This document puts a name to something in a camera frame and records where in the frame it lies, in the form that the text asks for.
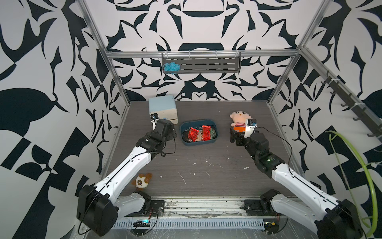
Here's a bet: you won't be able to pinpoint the red foil tea bag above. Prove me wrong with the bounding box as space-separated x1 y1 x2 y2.
188 127 199 142

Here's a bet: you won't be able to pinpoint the red long tea sachet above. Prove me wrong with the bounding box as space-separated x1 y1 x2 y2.
202 125 211 141

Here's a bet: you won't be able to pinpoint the green label tea bag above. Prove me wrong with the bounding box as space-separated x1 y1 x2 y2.
210 126 217 139

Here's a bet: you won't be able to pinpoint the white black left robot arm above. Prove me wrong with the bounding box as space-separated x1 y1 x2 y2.
77 119 177 237

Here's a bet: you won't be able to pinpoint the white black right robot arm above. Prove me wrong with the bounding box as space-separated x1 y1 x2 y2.
230 129 365 239

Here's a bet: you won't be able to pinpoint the teal plastic storage box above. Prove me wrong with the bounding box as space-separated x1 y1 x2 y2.
180 119 219 146

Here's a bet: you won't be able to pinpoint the small blue cream drawer cabinet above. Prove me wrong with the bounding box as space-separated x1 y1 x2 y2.
149 95 178 124

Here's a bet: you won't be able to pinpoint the plush doll orange pants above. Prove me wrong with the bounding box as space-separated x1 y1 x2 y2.
230 111 252 132

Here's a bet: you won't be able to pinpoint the small brown white plush dog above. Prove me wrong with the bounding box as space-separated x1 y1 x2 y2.
132 173 153 190

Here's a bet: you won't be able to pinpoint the blue crumpled item on shelf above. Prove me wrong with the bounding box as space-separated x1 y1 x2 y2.
163 62 181 74

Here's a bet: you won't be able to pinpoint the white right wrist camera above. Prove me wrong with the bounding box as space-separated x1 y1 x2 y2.
244 119 257 138

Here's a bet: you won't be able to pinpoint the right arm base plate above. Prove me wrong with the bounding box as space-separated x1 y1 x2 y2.
243 199 277 216

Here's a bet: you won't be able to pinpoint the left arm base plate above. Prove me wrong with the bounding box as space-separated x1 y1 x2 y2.
128 200 165 217

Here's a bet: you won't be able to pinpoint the grey perforated wall shelf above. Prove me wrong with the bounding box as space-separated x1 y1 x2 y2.
161 52 241 74

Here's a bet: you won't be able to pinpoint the black wall hook rail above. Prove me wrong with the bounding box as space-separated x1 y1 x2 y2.
322 70 382 142

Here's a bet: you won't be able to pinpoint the green curved hose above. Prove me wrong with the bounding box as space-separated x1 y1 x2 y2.
326 130 379 237

